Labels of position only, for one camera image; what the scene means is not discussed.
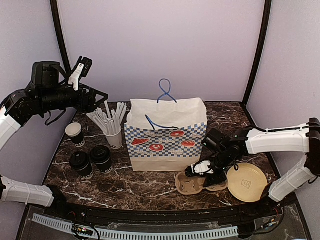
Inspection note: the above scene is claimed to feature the brown cardboard cup carrier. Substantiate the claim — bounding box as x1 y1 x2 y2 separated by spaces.
175 171 228 196

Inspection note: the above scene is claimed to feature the black coffee cup lid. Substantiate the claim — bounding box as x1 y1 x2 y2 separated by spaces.
69 151 90 170

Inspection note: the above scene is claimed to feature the black and white paper cup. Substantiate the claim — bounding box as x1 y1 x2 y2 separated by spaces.
69 151 94 179

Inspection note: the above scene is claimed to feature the blue checkered paper bag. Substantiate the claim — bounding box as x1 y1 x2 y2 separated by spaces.
124 89 208 172

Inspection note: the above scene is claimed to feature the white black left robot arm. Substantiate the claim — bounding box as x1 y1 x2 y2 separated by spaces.
0 56 109 218

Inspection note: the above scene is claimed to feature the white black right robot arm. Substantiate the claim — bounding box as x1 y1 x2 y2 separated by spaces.
192 118 320 217

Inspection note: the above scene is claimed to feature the bundle of wrapped straws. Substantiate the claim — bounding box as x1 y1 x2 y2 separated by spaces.
86 100 127 136

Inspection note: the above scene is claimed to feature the cream round plate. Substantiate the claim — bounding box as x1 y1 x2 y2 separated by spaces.
226 163 268 203

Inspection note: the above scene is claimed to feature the stack of paper cups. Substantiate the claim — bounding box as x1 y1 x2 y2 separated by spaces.
65 122 85 148

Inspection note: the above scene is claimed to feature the white cup holding straws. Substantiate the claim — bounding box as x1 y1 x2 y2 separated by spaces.
103 127 123 150

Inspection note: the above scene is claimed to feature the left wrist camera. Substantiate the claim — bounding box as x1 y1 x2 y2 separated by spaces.
68 56 93 91

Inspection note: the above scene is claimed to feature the white slotted cable duct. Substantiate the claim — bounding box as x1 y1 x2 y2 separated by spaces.
31 213 239 240

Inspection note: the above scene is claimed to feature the black table edge rail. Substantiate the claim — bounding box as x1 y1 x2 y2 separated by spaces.
44 184 300 226

